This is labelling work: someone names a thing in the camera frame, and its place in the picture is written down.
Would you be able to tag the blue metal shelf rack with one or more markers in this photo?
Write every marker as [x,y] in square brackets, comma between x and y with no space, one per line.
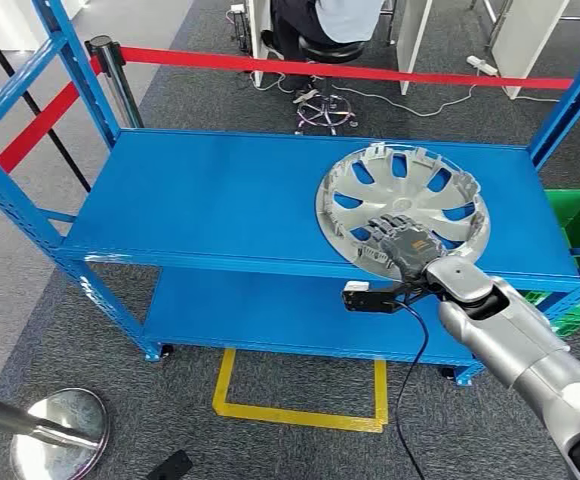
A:
[220,192]

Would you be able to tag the short red barrier belt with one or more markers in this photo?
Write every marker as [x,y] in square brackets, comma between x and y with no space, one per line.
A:
[35,129]

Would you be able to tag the grey plastic wheel hubcap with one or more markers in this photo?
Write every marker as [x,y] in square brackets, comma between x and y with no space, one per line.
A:
[405,192]

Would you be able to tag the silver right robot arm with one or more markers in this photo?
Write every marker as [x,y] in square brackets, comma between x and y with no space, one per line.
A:
[520,338]

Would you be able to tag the flat black plate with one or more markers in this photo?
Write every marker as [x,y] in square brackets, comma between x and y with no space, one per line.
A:
[170,467]

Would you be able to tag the white power strip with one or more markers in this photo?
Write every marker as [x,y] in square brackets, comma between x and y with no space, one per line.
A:
[482,65]

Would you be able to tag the black barrier belt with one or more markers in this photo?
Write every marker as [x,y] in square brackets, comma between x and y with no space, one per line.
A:
[35,109]

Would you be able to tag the person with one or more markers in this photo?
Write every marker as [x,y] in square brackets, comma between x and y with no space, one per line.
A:
[350,16]

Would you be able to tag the long red barrier belt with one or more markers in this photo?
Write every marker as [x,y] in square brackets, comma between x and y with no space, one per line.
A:
[320,67]

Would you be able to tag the white desk side panel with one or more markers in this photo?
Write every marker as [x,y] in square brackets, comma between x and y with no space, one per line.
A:
[412,40]
[257,40]
[525,40]

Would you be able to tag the chrome stanchion post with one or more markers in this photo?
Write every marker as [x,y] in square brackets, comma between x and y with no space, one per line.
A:
[120,93]

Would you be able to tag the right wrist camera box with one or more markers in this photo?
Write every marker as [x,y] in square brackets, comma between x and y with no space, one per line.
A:
[365,301]

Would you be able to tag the black stool with chrome base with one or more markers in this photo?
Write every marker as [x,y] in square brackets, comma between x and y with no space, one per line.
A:
[330,50]

